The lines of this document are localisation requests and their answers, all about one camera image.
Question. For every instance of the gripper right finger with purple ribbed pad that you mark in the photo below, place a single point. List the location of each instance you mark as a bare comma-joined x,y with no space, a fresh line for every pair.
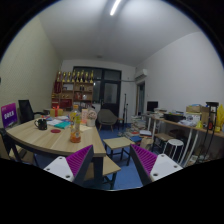
152,167

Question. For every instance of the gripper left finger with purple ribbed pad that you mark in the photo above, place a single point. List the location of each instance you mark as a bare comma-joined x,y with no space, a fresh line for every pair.
72,168

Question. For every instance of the white round stool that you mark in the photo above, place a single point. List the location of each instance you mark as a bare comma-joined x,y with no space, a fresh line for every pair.
174,145

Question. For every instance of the wooden bench seat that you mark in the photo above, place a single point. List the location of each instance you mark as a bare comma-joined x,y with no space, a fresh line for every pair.
110,170

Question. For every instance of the wooden round-corner table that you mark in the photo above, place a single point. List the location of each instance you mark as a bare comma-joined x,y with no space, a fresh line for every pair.
29,137

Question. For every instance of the small wooden stool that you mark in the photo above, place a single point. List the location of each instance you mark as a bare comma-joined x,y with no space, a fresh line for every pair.
118,146

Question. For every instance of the red round coaster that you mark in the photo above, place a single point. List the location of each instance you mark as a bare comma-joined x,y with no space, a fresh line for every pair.
55,131

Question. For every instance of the teal notebook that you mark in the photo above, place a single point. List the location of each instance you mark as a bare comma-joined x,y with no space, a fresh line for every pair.
62,125

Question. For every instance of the clear bottle with orange drink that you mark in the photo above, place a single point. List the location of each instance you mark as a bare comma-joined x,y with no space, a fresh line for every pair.
75,118

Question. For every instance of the black tray on desk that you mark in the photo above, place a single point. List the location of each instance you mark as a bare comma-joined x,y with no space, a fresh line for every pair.
174,117

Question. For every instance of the black mug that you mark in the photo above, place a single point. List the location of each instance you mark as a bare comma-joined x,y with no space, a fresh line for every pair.
41,124

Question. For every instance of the white flower pot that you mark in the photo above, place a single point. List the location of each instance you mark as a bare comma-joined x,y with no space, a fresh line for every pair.
91,118

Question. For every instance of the long wooden side desk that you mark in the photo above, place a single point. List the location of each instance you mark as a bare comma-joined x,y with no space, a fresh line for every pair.
192,140

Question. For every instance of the grey armchair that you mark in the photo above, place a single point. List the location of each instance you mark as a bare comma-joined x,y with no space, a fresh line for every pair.
106,117

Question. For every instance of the black computer monitor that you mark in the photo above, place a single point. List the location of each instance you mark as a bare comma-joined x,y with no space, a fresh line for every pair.
151,105

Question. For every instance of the black office chair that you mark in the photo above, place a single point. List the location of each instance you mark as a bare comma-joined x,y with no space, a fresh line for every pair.
26,111

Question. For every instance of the cardboard box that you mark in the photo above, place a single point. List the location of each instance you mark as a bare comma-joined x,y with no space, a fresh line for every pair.
197,113

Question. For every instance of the wooden trophy shelf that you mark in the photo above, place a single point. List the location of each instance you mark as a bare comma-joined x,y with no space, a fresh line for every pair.
70,88

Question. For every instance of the purple sign board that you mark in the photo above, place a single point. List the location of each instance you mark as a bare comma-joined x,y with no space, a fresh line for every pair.
9,114

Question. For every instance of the dark framed glass door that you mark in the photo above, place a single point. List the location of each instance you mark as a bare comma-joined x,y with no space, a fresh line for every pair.
106,87

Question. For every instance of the yellow bag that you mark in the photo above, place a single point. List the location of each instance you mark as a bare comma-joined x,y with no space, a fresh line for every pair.
219,118

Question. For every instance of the white air conditioner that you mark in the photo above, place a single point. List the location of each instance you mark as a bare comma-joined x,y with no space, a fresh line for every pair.
140,74

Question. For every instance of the ceiling tube light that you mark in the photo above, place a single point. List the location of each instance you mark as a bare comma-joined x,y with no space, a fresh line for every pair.
114,7

